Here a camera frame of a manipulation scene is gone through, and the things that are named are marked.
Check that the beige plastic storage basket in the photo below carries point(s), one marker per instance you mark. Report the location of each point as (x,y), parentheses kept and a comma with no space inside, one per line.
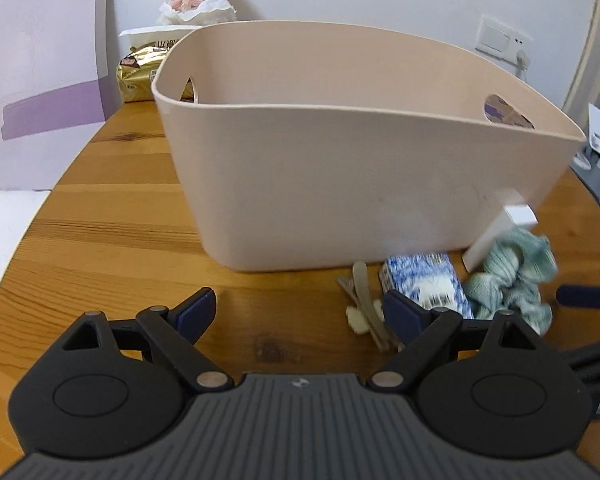
(340,180)

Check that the gold foil snack packet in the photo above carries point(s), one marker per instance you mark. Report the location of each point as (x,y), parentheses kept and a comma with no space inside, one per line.
(137,72)

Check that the white flat sheet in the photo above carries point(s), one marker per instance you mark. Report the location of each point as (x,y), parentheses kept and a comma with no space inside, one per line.
(7,240)

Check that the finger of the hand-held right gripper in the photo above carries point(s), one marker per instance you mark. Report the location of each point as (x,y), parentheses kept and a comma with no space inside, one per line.
(585,295)
(597,360)

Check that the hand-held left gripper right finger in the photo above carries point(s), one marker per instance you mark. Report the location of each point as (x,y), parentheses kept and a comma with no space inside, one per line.
(404,316)

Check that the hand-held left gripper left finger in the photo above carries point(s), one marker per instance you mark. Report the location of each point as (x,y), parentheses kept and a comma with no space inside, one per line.
(198,311)

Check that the white wall socket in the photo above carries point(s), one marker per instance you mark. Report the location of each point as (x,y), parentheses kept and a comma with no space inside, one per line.
(500,37)

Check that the teal tie-dye hair scrunchie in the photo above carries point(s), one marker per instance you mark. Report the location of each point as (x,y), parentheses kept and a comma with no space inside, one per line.
(510,275)

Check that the blue white patterned small box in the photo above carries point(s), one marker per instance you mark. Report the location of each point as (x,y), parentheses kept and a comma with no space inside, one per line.
(425,275)

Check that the purple and white board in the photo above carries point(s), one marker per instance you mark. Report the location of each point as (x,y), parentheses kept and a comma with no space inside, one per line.
(40,60)

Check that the purple printed packet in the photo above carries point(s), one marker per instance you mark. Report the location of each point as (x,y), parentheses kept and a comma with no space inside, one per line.
(505,112)

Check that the white small cardboard box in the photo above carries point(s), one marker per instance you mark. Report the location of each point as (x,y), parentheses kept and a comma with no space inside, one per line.
(500,230)

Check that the beige flower hair clip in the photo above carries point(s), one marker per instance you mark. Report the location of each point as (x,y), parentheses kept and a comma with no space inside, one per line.
(364,300)

